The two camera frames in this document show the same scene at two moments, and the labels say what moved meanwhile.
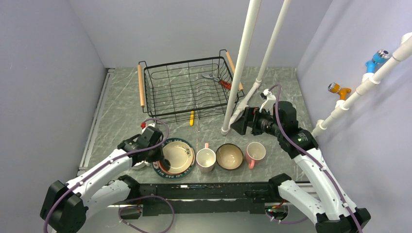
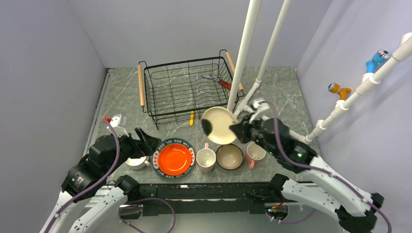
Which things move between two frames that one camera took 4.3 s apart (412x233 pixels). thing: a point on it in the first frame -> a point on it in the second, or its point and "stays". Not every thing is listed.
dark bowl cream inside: (229, 156) stays
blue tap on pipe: (380, 56) stays
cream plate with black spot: (180, 155) -> (215, 122)
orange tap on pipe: (335, 88) stays
